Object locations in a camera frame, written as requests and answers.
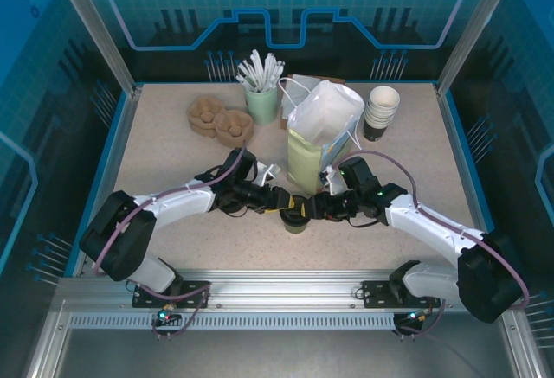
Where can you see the grey metal lower tray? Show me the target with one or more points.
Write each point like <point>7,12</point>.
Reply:
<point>281,352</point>

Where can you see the blue table rim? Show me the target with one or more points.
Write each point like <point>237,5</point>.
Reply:
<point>455,136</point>

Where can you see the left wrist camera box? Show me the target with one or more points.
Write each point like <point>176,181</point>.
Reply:
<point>266,174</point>

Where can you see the green and white paper bag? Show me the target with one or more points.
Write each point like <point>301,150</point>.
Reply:
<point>303,157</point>

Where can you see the aluminium frame post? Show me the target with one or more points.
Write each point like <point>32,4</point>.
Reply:
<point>95,27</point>
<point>476,27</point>

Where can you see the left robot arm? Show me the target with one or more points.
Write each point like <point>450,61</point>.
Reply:
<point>182,205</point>

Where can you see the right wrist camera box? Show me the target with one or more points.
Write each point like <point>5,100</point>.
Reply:
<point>333,181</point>

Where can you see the cardboard napkin box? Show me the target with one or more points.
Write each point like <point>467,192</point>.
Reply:
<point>298,77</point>

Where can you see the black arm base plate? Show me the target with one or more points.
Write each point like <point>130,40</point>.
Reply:
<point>145,300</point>
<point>374,293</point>

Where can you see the white paper napkin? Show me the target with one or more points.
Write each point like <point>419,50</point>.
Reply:
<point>292,92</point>

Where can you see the green straw holder cup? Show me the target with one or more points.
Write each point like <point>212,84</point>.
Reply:
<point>262,110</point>

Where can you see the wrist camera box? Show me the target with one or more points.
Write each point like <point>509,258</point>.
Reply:
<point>333,181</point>
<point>266,174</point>

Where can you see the small connector board with LEDs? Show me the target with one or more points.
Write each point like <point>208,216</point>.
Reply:
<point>166,315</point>
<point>417,316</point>

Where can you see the white wrapped straw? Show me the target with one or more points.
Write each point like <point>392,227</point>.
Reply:
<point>244,71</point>
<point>242,80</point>
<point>256,64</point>
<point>278,71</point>
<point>269,64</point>

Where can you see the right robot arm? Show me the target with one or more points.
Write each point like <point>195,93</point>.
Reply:
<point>433,226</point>

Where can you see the aluminium mounting rail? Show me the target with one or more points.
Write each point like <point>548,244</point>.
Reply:
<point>281,287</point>

